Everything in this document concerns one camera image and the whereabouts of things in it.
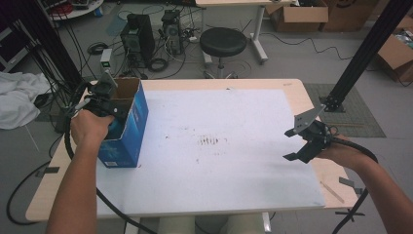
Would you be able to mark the white power supply unit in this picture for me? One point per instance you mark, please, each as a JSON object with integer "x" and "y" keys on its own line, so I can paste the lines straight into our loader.
{"x": 105, "y": 60}

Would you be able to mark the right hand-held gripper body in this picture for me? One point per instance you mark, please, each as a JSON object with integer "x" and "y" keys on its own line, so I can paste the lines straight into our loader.
{"x": 316, "y": 133}

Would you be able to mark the white table sheet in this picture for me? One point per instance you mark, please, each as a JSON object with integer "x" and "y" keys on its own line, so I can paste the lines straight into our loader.
{"x": 211, "y": 175}

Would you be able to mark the gray floor mat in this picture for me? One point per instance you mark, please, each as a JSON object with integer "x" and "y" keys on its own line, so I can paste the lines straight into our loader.
{"x": 360, "y": 117}

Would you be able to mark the black round stool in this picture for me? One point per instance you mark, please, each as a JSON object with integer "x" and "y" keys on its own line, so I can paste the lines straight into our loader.
{"x": 222, "y": 40}

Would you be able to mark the white cloth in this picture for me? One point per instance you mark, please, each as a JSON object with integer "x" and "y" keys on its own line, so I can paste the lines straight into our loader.
{"x": 18, "y": 97}

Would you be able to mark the tall brown cardboard box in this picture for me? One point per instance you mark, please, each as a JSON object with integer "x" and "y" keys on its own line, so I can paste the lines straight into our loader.
{"x": 350, "y": 16}

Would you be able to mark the round white table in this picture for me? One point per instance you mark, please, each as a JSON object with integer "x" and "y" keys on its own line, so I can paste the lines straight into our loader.
{"x": 78, "y": 9}

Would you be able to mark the thin wooden stick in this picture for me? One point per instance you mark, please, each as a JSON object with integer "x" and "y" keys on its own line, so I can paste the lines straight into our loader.
{"x": 331, "y": 191}

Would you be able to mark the person's left hand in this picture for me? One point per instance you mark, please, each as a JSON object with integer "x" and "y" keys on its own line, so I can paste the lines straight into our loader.
{"x": 89, "y": 130}

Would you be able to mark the small black computer tower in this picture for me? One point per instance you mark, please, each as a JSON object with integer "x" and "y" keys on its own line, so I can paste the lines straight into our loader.
{"x": 172, "y": 31}

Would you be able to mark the person's right leg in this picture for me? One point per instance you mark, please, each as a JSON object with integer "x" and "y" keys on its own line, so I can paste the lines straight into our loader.
{"x": 245, "y": 225}

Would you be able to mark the gray tape piece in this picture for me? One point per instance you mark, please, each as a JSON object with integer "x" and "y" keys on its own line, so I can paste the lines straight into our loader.
{"x": 347, "y": 182}

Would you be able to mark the cardboard box with contents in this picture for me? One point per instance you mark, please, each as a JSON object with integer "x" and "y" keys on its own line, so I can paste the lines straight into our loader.
{"x": 397, "y": 55}

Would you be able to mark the blue cardboard box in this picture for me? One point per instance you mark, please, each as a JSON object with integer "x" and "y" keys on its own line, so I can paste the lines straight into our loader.
{"x": 130, "y": 143}

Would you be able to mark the white background desk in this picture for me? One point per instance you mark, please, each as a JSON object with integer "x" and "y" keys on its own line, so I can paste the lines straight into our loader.
{"x": 258, "y": 35}

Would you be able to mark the black metal frame post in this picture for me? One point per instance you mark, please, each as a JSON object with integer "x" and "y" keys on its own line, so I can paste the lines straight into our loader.
{"x": 363, "y": 55}

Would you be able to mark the dark tape strip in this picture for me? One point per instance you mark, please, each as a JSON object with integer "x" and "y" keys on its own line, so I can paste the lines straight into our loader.
{"x": 50, "y": 170}

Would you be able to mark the black floor tape cross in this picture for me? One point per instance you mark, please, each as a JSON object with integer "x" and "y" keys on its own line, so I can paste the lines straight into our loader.
{"x": 349, "y": 214}

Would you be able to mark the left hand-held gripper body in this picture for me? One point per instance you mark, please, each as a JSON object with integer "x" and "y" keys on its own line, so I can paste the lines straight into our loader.
{"x": 108, "y": 104}

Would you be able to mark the open flat cardboard box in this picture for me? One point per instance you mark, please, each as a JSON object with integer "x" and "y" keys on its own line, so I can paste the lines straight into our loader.
{"x": 302, "y": 16}

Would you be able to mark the large black computer tower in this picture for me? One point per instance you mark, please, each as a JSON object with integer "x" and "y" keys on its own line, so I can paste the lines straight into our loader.
{"x": 139, "y": 39}

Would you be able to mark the person's right hand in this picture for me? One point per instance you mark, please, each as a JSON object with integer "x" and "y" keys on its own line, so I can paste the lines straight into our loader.
{"x": 347, "y": 154}

